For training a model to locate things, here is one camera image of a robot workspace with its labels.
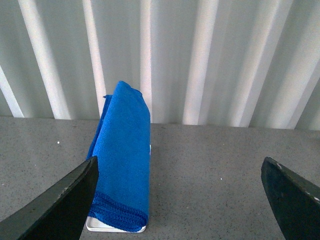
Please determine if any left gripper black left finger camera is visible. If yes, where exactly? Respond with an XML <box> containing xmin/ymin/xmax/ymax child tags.
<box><xmin>0</xmin><ymin>156</ymin><xmax>99</xmax><ymax>240</ymax></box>

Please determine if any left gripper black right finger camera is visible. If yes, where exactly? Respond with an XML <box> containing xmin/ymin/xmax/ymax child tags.
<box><xmin>261</xmin><ymin>157</ymin><xmax>320</xmax><ymax>240</ymax></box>

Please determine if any blue microfiber cloth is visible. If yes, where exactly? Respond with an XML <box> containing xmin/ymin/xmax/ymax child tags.
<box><xmin>87</xmin><ymin>81</ymin><xmax>151</xmax><ymax>232</ymax></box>

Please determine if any white towel rack with tray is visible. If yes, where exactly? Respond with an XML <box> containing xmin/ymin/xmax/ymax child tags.
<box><xmin>86</xmin><ymin>143</ymin><xmax>151</xmax><ymax>233</ymax></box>

